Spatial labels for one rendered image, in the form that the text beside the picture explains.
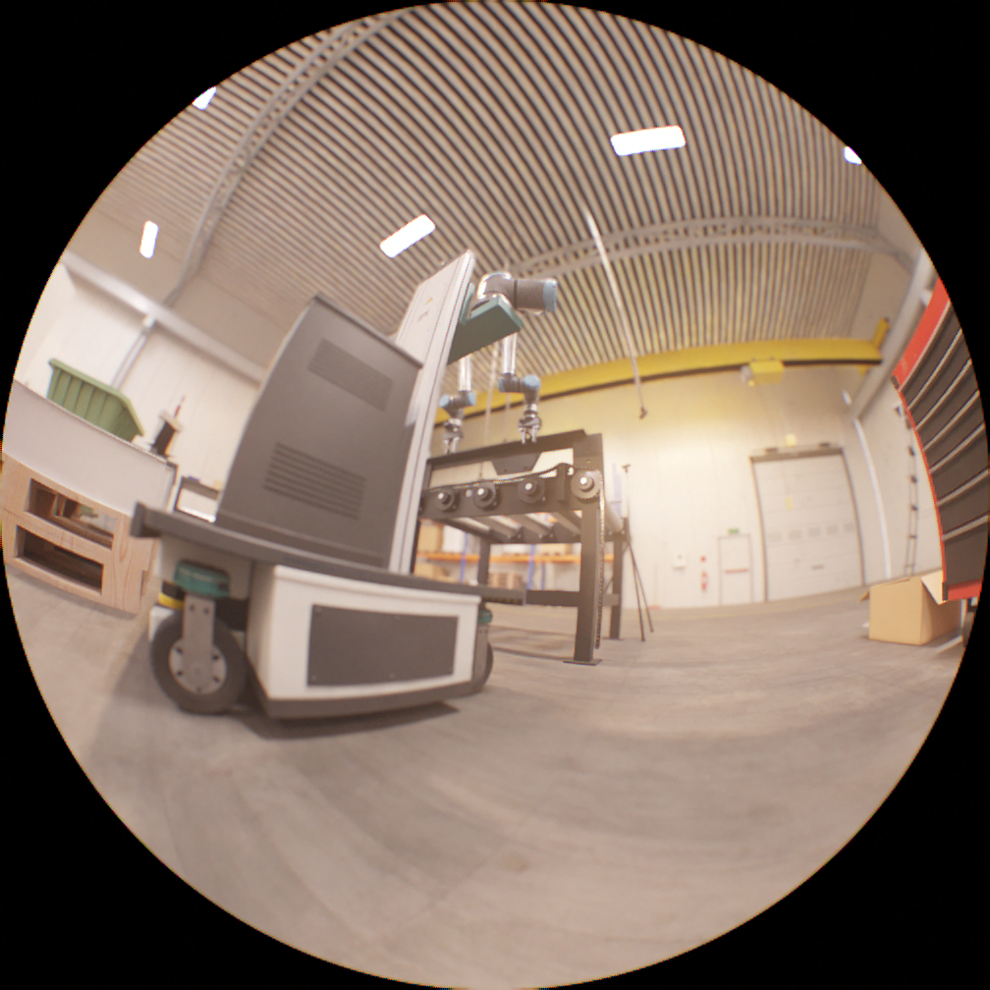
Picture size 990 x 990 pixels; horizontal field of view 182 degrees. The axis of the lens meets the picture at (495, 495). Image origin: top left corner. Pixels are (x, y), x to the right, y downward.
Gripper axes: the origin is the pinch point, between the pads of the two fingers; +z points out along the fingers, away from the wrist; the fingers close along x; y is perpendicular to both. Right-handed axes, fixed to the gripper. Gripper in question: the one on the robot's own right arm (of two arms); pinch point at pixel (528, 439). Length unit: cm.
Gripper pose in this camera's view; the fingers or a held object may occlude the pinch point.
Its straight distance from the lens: 174.0
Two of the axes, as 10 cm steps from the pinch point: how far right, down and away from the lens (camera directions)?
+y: -5.0, -3.1, -8.1
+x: 8.6, -0.9, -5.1
